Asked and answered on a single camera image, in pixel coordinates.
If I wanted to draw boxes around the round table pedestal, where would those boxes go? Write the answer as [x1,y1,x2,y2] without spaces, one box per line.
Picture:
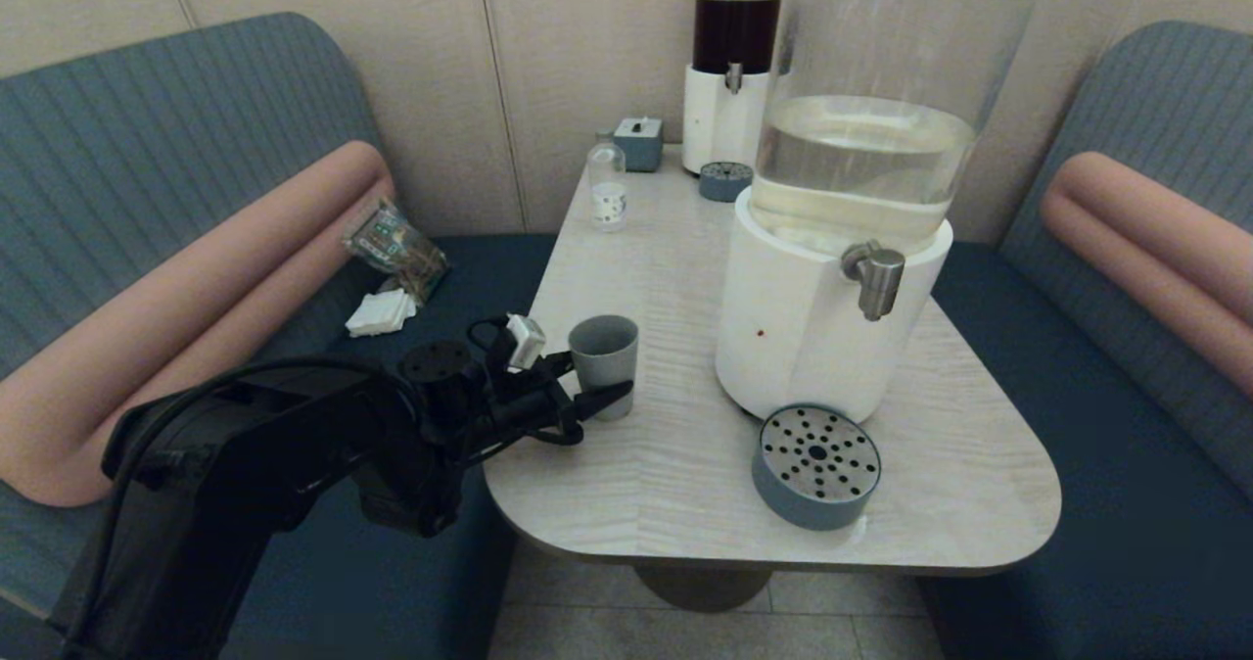
[631,562,774,615]

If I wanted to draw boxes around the pink sofa bolster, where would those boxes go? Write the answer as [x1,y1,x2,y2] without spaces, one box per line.
[0,141,395,507]
[1040,151,1253,401]

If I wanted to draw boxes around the grey plastic cup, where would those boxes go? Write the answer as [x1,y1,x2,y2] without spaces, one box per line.
[568,314,639,421]

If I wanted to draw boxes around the clear water dispenser white base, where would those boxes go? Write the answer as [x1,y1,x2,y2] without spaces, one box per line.
[715,0,1053,425]

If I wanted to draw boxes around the small blue perforated drip tray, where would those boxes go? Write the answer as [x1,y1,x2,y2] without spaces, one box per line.
[699,161,755,203]

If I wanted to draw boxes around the clear glass bottle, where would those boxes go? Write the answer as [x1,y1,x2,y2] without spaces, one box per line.
[588,129,627,233]

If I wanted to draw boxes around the clear snack packet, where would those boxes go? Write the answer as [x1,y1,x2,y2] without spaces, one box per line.
[342,198,452,306]

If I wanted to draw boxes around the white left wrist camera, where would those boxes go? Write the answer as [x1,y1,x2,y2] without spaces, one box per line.
[505,314,547,372]

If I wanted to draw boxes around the grey-blue ribbed sofa backrest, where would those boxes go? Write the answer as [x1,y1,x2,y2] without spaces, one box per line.
[0,12,391,660]
[998,21,1253,499]

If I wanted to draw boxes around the blue-grey tissue box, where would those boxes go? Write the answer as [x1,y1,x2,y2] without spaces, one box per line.
[615,117,665,173]

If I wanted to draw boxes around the white paper napkins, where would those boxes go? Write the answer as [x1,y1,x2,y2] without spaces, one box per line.
[346,289,419,338]

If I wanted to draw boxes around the large blue perforated drip tray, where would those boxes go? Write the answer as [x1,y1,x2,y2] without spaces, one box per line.
[751,403,882,531]

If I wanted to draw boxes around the dark juice dispenser white base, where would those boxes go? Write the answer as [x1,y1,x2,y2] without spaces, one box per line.
[681,0,790,176]

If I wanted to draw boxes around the steel water dispenser tap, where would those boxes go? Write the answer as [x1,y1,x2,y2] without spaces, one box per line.
[841,241,906,323]

